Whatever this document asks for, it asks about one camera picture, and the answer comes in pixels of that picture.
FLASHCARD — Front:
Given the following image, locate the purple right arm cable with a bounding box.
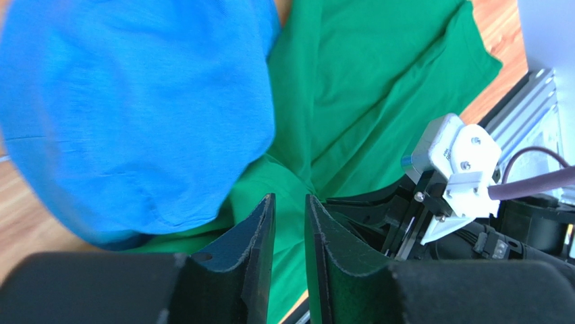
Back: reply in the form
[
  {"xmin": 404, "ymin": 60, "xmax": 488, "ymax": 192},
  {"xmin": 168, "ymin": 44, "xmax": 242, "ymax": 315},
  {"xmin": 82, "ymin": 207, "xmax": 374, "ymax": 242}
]
[{"xmin": 487, "ymin": 146, "xmax": 575, "ymax": 202}]

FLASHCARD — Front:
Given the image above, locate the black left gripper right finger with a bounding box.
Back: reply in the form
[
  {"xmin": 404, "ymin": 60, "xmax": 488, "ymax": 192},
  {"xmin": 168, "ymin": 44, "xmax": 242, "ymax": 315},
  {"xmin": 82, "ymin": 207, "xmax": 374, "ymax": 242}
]
[{"xmin": 305, "ymin": 195, "xmax": 574, "ymax": 323}]

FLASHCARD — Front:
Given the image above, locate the green t shirt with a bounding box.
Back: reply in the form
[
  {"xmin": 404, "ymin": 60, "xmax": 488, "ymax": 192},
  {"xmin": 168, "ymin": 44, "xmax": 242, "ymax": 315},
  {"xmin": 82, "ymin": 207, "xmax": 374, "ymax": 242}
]
[{"xmin": 140, "ymin": 1, "xmax": 502, "ymax": 323}]

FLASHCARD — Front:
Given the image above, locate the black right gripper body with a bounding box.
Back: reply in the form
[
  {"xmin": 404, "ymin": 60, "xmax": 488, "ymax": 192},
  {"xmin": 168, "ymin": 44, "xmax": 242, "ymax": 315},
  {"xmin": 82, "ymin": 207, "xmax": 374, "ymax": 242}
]
[{"xmin": 323, "ymin": 171, "xmax": 453, "ymax": 260}]

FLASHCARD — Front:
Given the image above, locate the blue bucket hat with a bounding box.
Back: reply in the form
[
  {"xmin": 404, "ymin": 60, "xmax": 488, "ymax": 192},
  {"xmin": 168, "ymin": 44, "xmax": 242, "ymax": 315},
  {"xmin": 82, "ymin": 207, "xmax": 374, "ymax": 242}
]
[{"xmin": 1, "ymin": 1, "xmax": 281, "ymax": 250}]

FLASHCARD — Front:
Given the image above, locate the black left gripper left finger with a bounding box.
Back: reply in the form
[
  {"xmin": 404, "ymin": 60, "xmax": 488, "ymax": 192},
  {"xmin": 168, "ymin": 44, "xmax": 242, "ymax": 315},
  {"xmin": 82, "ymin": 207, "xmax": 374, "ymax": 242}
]
[{"xmin": 1, "ymin": 194, "xmax": 275, "ymax": 323}]

